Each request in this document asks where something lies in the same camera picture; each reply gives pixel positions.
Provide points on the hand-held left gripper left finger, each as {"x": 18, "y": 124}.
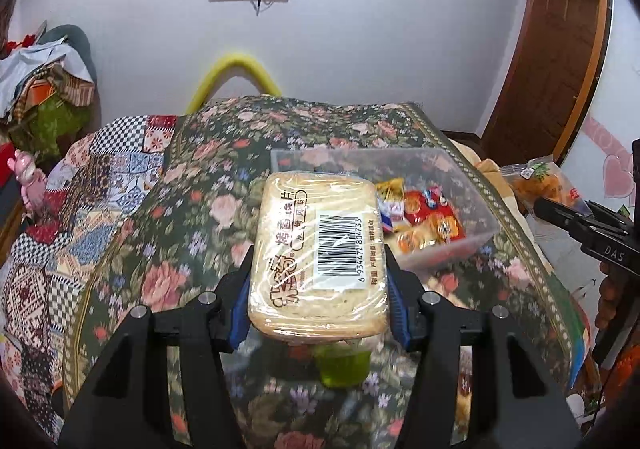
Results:
{"x": 239, "y": 311}

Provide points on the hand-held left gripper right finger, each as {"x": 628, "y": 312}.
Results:
{"x": 399, "y": 311}

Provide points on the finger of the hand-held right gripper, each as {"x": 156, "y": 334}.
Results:
{"x": 560, "y": 216}

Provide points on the orange bread bag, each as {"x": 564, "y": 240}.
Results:
{"x": 542, "y": 181}

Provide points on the orange cracker packet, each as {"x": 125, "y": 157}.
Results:
{"x": 435, "y": 234}

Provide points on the clear plastic container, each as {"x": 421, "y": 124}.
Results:
{"x": 470, "y": 199}

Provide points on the blue white snack packet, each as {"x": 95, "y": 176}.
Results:
{"x": 392, "y": 216}

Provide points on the cream toast bread packet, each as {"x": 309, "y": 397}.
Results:
{"x": 310, "y": 229}

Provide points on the red snack packet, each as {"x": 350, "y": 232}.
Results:
{"x": 425, "y": 204}

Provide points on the yellow snack packet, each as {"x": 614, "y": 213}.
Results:
{"x": 390, "y": 190}

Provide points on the person's right hand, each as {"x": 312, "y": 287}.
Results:
{"x": 611, "y": 299}

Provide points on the yellow plush blanket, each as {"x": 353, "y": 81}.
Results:
{"x": 492, "y": 179}

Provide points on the green jelly cup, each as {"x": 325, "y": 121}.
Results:
{"x": 342, "y": 366}

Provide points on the clear biscuit packet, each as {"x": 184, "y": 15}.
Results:
{"x": 462, "y": 394}

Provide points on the floral bedspread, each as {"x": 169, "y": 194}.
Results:
{"x": 200, "y": 209}

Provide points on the orange garment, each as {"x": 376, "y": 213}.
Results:
{"x": 629, "y": 379}

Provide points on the wooden wardrobe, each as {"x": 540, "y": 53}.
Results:
{"x": 555, "y": 54}

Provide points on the patchwork quilt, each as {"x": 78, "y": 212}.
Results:
{"x": 75, "y": 209}

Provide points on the pink toy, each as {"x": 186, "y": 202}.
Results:
{"x": 27, "y": 179}

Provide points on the pile of clothes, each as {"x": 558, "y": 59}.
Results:
{"x": 45, "y": 89}

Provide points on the yellow padded rail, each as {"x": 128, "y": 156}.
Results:
{"x": 235, "y": 60}

